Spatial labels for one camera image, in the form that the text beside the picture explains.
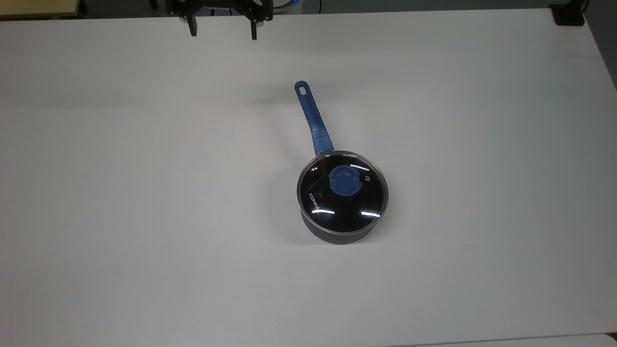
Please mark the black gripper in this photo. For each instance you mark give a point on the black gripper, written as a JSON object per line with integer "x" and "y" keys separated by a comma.
{"x": 219, "y": 4}

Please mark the glass lid with blue knob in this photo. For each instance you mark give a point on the glass lid with blue knob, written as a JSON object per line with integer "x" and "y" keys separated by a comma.
{"x": 343, "y": 193}

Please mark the wooden board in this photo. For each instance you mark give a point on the wooden board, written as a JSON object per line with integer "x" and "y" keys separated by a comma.
{"x": 38, "y": 7}

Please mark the black table clamp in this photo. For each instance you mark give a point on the black table clamp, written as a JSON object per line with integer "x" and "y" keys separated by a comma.
{"x": 568, "y": 14}

